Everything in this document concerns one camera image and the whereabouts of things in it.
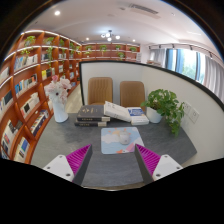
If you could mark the green plant in white pot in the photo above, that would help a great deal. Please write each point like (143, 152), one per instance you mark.
(163, 103)

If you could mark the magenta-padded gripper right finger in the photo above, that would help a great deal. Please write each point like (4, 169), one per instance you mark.
(166, 166)

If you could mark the window with sheer curtains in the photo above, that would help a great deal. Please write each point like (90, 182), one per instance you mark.
(190, 63)

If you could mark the white vase with pink flowers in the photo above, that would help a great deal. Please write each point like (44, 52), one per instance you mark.
(60, 111)

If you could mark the tan upholstered chair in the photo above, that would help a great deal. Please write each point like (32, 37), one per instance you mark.
(132, 93)
(100, 90)

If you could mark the white wall socket panel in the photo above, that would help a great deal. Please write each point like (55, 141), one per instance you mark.
(191, 112)

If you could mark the pastel cartoon print mouse pad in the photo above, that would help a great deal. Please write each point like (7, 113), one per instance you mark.
(111, 143)

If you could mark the thick white book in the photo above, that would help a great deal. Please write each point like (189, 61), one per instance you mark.
(116, 111)

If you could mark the orange wooden bookshelf unit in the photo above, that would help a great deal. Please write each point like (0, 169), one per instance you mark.
(23, 93)

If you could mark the ceiling spotlight cluster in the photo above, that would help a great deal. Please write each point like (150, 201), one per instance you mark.
(109, 35)

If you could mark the wooden wall shelf with plants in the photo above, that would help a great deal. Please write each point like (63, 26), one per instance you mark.
(110, 51)

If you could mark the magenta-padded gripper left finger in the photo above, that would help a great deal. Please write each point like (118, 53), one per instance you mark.
(58, 166)

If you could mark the white computer mouse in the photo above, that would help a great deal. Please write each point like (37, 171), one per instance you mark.
(125, 137)

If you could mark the blue and white book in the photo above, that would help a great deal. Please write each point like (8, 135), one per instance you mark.
(138, 115)

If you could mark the thick dark hardcover book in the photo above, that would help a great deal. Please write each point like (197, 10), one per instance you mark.
(90, 112)

